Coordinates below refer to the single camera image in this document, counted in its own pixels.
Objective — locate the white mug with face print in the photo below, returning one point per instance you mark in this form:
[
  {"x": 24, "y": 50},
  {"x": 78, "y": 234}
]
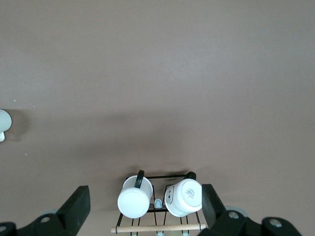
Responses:
[{"x": 187, "y": 194}]

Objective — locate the grey ribbed mug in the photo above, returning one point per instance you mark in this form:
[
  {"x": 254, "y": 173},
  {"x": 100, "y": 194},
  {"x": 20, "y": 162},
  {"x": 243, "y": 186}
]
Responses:
[{"x": 3, "y": 120}]

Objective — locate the plain white mug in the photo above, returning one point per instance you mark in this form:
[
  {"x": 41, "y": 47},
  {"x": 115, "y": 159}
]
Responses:
[{"x": 134, "y": 204}]

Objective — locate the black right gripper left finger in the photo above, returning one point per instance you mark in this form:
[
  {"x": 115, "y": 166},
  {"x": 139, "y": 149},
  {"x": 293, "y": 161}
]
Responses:
[{"x": 71, "y": 211}]

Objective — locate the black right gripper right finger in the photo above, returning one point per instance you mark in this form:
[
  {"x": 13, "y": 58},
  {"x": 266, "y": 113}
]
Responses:
[{"x": 216, "y": 216}]

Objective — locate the brown table cover sheet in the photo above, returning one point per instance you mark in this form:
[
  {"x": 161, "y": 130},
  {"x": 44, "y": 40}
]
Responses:
[{"x": 157, "y": 61}]

